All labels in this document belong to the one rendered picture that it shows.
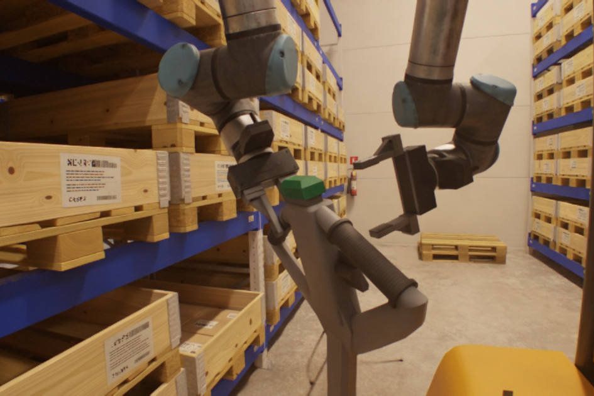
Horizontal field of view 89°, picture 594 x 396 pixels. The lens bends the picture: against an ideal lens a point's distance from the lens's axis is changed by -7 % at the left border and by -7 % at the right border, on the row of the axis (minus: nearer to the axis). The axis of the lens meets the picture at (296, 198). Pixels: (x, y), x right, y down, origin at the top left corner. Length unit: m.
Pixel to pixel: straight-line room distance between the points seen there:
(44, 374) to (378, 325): 0.87
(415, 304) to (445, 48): 0.44
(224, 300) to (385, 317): 2.03
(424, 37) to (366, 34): 6.01
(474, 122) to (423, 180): 0.15
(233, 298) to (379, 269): 2.02
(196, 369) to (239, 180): 1.20
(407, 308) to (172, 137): 1.23
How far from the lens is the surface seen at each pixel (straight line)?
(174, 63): 0.60
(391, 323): 0.42
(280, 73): 0.52
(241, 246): 2.49
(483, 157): 0.78
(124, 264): 1.29
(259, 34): 0.52
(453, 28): 0.65
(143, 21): 1.47
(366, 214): 6.24
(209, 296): 2.47
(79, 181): 1.08
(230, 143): 0.65
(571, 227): 5.04
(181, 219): 1.45
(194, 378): 1.70
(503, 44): 6.74
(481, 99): 0.71
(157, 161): 1.31
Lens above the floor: 1.44
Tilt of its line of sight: 5 degrees down
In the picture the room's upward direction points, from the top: 1 degrees counter-clockwise
